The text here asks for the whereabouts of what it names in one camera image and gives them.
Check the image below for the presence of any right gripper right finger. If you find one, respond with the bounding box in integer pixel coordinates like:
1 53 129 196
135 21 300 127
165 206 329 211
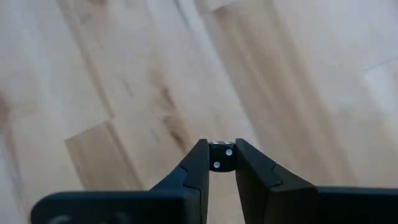
234 138 319 224

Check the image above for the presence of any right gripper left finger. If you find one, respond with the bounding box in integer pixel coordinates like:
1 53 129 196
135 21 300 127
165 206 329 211
150 138 211 224

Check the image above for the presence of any small black die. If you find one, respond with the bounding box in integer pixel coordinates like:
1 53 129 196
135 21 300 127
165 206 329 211
208 140 236 173

